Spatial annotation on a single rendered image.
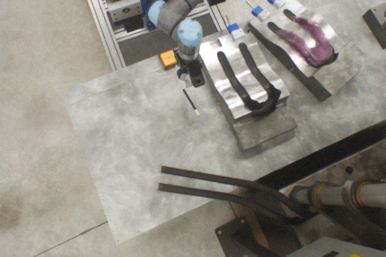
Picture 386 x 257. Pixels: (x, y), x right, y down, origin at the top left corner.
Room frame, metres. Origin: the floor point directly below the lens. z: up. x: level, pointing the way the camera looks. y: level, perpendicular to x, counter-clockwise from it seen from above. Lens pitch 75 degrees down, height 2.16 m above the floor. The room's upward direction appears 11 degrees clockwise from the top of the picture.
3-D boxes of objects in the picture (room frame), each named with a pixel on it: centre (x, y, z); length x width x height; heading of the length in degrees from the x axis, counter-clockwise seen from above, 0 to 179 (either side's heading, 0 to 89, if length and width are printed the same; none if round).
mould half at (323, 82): (0.79, -0.46, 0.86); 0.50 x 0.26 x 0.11; 52
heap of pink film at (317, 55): (0.79, -0.45, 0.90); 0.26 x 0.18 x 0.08; 52
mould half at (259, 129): (0.52, -0.21, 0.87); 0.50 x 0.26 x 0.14; 34
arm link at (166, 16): (0.56, 0.13, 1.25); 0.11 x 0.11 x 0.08; 60
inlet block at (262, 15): (0.91, -0.21, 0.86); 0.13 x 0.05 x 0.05; 52
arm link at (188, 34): (0.50, 0.06, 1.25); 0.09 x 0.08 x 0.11; 60
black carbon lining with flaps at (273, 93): (0.54, -0.21, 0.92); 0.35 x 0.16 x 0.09; 34
